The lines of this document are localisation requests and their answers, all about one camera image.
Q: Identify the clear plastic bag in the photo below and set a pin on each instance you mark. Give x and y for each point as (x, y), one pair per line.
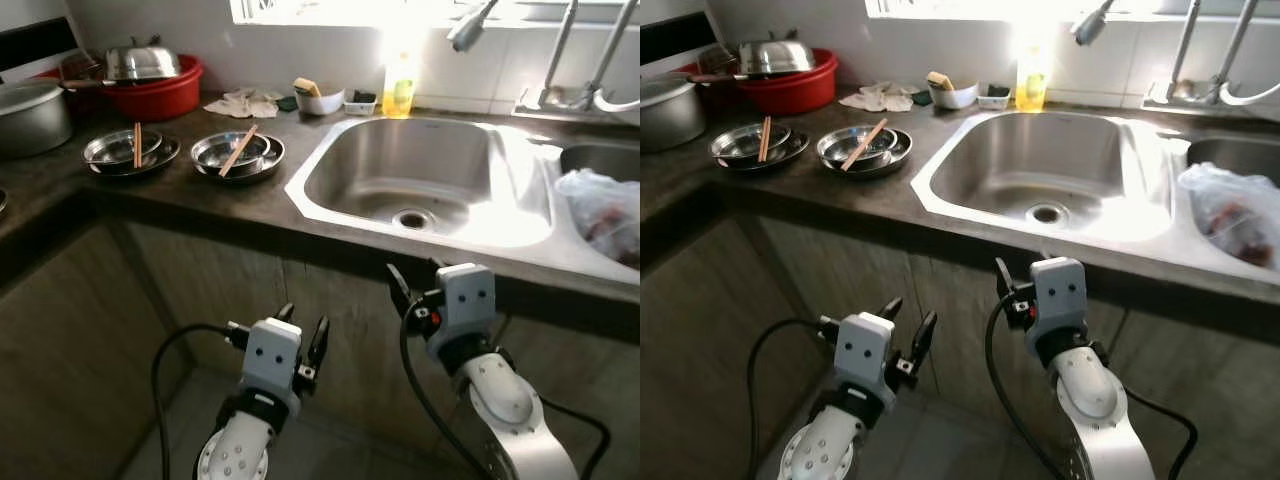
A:
(600, 215)
(1230, 215)

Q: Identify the yellow sponge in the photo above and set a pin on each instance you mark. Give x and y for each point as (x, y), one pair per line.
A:
(306, 87)
(938, 80)

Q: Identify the chrome sink faucet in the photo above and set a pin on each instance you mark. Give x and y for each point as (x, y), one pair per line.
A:
(1180, 95)
(560, 98)

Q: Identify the chrome spray head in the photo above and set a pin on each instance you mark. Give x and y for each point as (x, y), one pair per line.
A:
(465, 32)
(1088, 28)

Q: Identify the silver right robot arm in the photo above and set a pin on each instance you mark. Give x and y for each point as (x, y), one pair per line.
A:
(510, 400)
(1090, 390)

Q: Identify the steel sink drain strainer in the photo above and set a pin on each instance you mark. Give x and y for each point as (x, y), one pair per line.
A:
(414, 219)
(1047, 213)

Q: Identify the red plastic basin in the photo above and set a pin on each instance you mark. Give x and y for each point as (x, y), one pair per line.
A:
(160, 100)
(795, 95)

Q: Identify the light wood corner cabinet front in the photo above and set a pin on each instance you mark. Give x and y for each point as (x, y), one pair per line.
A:
(60, 360)
(690, 350)

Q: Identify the white ceramic bowl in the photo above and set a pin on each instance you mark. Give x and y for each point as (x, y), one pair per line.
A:
(958, 98)
(325, 104)

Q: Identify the small white dish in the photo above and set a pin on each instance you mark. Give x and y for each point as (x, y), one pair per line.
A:
(993, 100)
(360, 105)

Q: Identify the yellow dish soap bottle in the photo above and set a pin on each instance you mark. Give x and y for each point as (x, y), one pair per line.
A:
(400, 95)
(1031, 90)

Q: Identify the shallow steel plate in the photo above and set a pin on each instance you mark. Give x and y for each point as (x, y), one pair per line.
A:
(275, 155)
(130, 172)
(760, 167)
(903, 150)

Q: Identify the grey metal pot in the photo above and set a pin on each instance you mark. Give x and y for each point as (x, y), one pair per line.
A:
(670, 115)
(30, 120)

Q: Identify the bright window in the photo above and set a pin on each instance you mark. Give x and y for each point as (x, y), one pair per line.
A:
(330, 10)
(950, 8)

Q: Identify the small steel bowl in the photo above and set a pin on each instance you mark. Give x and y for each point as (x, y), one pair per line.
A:
(840, 143)
(215, 150)
(110, 148)
(738, 143)

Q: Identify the wooden chopstick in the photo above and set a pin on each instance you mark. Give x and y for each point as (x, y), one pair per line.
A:
(137, 145)
(865, 145)
(238, 150)
(764, 140)

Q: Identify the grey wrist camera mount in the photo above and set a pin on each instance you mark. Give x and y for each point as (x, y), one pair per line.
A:
(865, 350)
(272, 355)
(468, 300)
(1060, 295)

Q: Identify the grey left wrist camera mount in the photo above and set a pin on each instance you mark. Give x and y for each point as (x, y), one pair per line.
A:
(865, 350)
(272, 355)

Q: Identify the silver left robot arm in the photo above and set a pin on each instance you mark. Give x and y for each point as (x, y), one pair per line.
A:
(820, 450)
(240, 450)

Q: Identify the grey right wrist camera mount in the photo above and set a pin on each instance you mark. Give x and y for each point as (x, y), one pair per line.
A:
(1060, 295)
(468, 300)

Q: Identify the dark green scouring pad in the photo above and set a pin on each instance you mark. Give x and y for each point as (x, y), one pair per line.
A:
(919, 97)
(287, 104)

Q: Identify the stainless steel double sink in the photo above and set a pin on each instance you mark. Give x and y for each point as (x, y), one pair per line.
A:
(400, 165)
(1040, 160)

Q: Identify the white crumpled cloth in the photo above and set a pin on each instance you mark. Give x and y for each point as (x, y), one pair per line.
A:
(245, 103)
(878, 97)

